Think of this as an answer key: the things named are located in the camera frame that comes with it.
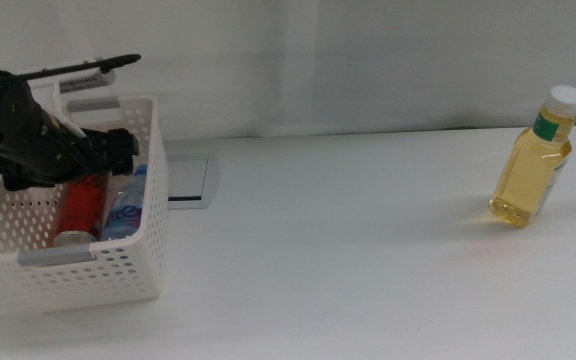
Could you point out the red cola can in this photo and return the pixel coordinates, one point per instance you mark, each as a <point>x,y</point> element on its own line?
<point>83,210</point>

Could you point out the small water bottle blue cap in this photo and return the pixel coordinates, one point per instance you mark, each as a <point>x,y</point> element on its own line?
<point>125,210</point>

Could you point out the yellow tea bottle white cap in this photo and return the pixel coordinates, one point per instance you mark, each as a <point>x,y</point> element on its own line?
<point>528,175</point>

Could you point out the white perforated plastic basket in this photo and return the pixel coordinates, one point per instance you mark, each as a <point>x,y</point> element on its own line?
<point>143,260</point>

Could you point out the white backdrop sheet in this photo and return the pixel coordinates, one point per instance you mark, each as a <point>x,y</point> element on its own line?
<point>318,55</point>

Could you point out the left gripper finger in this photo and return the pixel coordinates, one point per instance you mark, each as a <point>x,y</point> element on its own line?
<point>118,137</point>
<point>127,160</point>

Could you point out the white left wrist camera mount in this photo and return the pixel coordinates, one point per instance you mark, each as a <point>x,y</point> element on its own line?
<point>48,95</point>

